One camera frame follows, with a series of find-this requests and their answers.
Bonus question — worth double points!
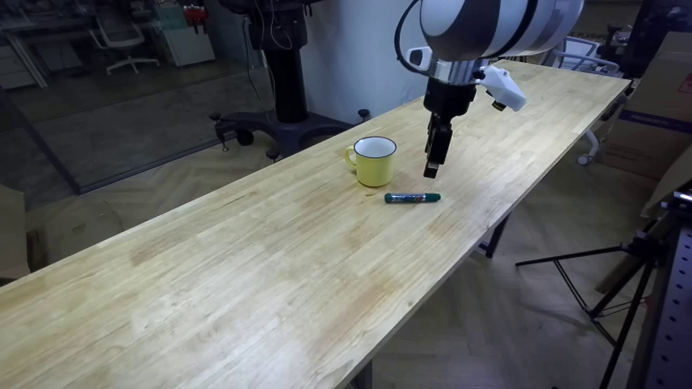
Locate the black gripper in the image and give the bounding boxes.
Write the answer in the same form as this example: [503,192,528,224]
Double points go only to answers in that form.
[421,76,479,183]

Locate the green marker pen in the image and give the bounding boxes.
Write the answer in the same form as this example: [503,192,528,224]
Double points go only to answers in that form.
[382,191,443,205]

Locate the yellow enamel cup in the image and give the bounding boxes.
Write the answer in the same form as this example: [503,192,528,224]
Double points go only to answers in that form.
[342,134,399,191]

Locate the black table leg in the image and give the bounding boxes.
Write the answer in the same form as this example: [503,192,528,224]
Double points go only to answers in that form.
[478,215,512,261]

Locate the white caster leg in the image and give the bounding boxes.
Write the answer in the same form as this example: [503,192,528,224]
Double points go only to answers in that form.
[574,127,604,169]

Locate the brown cardboard box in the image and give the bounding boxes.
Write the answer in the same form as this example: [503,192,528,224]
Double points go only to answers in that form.
[600,29,692,184]

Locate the black tripod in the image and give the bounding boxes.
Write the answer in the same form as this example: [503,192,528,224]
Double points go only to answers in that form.
[512,188,692,389]

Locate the leaning cardboard sheet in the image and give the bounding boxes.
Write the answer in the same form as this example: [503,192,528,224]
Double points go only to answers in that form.
[638,144,692,224]

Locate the black upright equipment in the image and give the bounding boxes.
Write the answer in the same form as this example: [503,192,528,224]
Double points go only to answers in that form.
[617,0,692,80]

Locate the small red object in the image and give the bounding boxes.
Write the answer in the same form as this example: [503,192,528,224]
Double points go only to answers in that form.
[182,3,210,26]

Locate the pale storage cabinet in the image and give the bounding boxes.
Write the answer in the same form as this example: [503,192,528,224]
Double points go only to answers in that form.
[141,0,218,69]

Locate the perforated metal panel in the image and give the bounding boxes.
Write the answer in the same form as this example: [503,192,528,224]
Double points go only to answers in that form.
[642,228,692,389]

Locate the dark grey floor mat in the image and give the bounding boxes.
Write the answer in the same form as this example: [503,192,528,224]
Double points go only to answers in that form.
[0,62,278,200]

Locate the white office chair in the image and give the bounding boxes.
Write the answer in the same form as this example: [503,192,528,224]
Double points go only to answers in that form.
[87,5,163,78]

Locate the grey office desk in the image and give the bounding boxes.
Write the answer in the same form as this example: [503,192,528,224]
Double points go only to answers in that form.
[0,11,98,94]

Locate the tan cardboard piece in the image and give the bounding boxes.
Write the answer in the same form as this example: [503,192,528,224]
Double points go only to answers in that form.
[0,183,32,286]

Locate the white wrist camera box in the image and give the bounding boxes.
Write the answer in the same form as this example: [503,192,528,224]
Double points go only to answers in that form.
[478,64,529,114]

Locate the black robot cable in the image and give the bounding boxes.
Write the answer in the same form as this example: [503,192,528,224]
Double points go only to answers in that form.
[391,0,437,78]

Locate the black wheeled pedestal stand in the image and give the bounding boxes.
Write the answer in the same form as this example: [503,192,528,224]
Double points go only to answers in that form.
[210,0,374,163]

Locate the white wire frame chair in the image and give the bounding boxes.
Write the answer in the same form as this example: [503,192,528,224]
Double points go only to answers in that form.
[538,35,622,78]

